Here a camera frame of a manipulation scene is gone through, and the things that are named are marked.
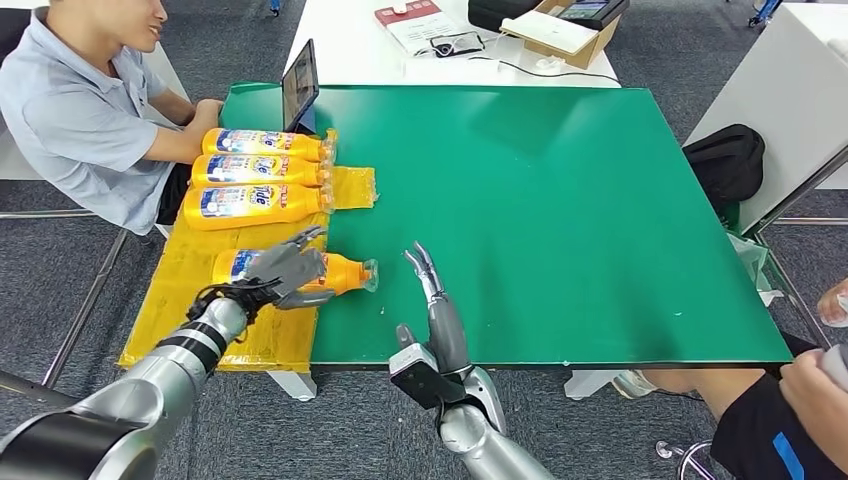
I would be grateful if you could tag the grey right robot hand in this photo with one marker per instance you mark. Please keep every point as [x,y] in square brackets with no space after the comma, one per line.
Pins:
[447,331]

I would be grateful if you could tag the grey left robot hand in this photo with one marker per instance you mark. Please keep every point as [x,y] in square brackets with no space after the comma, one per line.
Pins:
[291,268]

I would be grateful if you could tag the orange detergent bottle clear cap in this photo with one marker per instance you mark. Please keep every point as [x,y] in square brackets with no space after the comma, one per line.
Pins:
[258,170]
[252,206]
[265,142]
[344,273]

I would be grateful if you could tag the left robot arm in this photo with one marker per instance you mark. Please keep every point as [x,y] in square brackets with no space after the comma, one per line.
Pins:
[166,371]

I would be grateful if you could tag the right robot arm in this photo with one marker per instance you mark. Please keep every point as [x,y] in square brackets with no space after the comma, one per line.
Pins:
[477,450]

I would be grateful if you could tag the yellow taped plastic mat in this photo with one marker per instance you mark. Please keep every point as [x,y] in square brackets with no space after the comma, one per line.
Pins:
[192,311]

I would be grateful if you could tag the white table leg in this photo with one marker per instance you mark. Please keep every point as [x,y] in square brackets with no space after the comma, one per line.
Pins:
[295,387]
[593,384]

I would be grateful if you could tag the green table mat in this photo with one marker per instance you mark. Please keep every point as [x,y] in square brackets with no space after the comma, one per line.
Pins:
[563,232]

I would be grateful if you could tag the black tablet on stand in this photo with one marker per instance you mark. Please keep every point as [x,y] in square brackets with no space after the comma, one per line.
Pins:
[299,86]

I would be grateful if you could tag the white flat box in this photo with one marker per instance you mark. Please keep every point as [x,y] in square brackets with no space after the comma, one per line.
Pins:
[457,69]

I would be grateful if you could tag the person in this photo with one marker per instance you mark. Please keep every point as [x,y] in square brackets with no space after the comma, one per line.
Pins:
[66,132]
[762,430]

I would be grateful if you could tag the chrome stool base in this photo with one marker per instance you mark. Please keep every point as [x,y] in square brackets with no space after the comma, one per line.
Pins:
[689,460]

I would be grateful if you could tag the red and white booklet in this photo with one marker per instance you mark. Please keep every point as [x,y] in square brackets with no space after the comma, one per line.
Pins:
[411,20]

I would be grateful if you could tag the small black gadget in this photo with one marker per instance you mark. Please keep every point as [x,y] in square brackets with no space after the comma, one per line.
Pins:
[457,44]

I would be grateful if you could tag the dark metal bar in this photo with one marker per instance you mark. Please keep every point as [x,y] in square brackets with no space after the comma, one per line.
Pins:
[33,387]

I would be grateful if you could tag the cardboard box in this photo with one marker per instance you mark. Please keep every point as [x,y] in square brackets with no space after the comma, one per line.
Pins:
[576,58]

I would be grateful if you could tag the clear plastic bag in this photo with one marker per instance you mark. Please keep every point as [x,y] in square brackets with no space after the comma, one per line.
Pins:
[752,262]

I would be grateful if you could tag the white board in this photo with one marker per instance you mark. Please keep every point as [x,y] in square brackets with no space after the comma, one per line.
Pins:
[548,30]

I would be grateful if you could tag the black case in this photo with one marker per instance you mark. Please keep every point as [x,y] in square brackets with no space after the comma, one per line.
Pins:
[497,13]

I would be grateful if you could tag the black backpack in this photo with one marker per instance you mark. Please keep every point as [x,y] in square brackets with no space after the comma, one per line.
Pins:
[725,166]

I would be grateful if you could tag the black terminal device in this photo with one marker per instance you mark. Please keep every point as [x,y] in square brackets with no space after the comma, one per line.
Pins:
[593,10]

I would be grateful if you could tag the black chair back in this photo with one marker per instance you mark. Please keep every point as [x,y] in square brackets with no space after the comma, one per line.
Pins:
[12,36]

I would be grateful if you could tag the white cabinet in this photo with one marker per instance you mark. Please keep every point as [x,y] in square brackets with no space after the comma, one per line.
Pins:
[782,79]

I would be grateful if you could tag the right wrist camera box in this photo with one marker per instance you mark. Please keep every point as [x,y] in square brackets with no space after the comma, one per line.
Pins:
[417,378]

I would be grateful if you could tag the blue metal frame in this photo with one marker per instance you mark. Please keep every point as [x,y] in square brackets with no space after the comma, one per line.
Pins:
[762,10]

